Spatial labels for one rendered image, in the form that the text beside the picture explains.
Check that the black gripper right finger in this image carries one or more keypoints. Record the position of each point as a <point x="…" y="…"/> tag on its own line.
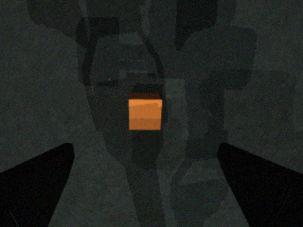
<point x="269" y="195"/>

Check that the orange block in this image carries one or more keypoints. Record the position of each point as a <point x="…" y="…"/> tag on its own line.
<point x="145" y="111"/>

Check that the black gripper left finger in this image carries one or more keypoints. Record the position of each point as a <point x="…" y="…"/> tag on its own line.
<point x="29" y="192"/>

